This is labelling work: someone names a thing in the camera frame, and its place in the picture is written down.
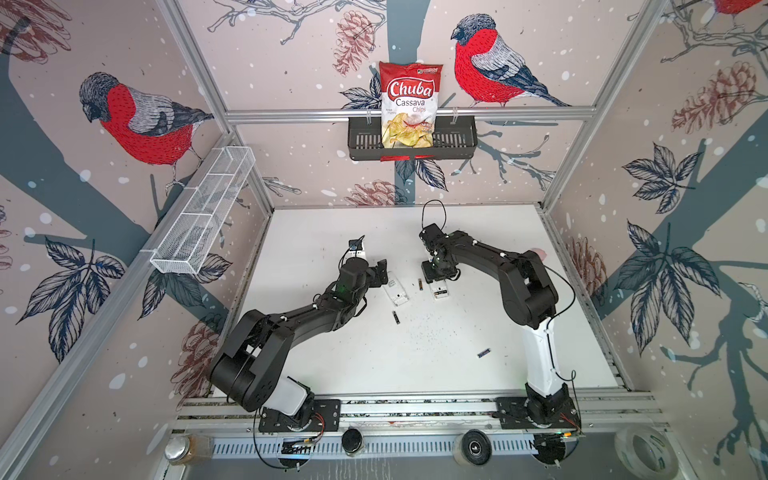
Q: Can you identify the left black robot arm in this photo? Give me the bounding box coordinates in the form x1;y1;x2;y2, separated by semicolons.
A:
207;257;388;433

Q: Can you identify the glass jar with lid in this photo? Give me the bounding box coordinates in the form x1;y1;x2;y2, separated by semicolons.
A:
164;434;214;465

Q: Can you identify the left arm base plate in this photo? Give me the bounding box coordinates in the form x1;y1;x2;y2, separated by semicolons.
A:
258;399;341;433

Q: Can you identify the black wall basket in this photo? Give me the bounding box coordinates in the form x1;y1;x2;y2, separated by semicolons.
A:
347;115;478;161

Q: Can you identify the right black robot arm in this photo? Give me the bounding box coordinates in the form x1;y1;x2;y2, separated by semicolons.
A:
419;223;581;430

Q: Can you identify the pink handled brush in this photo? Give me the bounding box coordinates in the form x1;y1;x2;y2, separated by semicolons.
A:
532;248;547;261

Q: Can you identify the Chuba cassava chips bag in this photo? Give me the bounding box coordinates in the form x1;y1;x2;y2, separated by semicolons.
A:
379;62;442;148

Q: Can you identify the aluminium front rail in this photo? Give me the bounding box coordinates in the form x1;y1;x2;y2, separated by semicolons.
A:
169;389;668;460

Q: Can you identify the black round knob left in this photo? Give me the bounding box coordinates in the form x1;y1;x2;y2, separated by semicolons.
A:
341;428;364;457

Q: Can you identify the clear tape roll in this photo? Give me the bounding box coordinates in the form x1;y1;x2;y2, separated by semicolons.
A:
614;425;679;480

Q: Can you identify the white wire mesh shelf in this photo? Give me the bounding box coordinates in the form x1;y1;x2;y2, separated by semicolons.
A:
150;146;255;275

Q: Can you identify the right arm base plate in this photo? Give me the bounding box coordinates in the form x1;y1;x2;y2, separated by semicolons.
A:
493;396;582;430

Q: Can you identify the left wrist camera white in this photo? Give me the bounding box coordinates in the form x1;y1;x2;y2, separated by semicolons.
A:
347;235;366;259

